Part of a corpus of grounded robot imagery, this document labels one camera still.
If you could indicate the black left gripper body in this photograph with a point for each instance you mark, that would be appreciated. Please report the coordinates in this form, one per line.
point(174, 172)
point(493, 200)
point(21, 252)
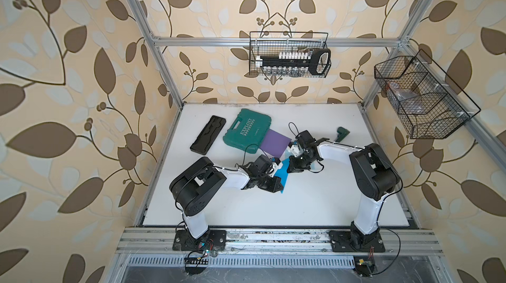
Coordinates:
point(266, 182)

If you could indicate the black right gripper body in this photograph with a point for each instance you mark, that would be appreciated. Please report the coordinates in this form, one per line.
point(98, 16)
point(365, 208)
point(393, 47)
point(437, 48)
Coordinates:
point(300, 163)

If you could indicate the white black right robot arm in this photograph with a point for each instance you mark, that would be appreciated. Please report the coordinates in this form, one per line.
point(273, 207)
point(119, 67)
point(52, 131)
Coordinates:
point(374, 173)

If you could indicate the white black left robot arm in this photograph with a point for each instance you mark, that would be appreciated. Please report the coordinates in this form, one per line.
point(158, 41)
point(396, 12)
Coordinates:
point(194, 189)

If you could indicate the purple square paper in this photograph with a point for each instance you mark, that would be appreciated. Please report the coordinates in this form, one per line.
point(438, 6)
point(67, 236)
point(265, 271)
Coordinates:
point(275, 144)

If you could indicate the green plastic tool case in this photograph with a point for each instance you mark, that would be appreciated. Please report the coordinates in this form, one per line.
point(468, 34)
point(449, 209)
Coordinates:
point(248, 131)

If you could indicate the black foam tool tray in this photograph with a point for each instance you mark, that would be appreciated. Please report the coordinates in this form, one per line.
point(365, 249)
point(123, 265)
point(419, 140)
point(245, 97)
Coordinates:
point(208, 135)

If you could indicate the black socket set holder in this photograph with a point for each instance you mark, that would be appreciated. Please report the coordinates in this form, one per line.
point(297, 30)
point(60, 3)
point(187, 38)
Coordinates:
point(315, 62)

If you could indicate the small circuit board left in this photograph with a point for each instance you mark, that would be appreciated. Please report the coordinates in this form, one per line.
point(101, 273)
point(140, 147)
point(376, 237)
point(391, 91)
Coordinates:
point(196, 262)

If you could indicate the small circuit board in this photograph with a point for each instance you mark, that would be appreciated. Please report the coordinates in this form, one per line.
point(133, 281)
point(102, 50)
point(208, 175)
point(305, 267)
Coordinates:
point(364, 267)
point(196, 262)

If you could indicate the plastic bag in basket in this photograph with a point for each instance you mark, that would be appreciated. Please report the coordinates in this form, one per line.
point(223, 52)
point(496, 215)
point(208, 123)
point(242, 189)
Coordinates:
point(407, 102)

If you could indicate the small circuit board right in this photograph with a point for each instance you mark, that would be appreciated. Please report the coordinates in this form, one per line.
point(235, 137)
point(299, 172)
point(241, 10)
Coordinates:
point(364, 267)

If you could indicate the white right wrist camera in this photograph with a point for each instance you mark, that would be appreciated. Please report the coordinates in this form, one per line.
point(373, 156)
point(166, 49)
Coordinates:
point(294, 149)

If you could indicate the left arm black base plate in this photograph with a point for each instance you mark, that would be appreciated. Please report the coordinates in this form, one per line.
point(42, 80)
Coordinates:
point(199, 240)

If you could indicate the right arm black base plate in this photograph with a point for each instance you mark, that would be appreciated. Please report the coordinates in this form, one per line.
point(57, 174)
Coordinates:
point(354, 241)

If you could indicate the aluminium frame post left rear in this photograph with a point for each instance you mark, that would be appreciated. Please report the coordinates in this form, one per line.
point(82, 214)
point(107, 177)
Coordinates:
point(143, 25)

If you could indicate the aluminium frame post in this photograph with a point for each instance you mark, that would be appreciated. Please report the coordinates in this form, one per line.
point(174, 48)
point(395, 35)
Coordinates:
point(401, 45)
point(143, 25)

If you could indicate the black wire basket rear wall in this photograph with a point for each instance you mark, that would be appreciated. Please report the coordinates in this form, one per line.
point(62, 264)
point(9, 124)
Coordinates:
point(273, 42)

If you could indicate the black wire basket wall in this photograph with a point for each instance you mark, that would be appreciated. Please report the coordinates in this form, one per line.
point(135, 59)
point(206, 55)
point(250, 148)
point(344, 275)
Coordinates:
point(273, 42)
point(444, 115)

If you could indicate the black wire basket right wall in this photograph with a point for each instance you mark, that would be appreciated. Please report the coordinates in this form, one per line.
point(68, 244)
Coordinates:
point(444, 115)

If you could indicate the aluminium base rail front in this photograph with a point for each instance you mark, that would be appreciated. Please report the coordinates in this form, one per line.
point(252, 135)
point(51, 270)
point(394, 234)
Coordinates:
point(271, 241)

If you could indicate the aluminium frame right side rail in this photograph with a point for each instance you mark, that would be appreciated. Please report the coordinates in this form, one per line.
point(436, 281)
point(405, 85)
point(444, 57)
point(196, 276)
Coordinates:
point(493, 147)

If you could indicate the aluminium frame post right rear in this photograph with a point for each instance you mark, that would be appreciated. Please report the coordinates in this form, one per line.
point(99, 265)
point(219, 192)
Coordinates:
point(401, 45)

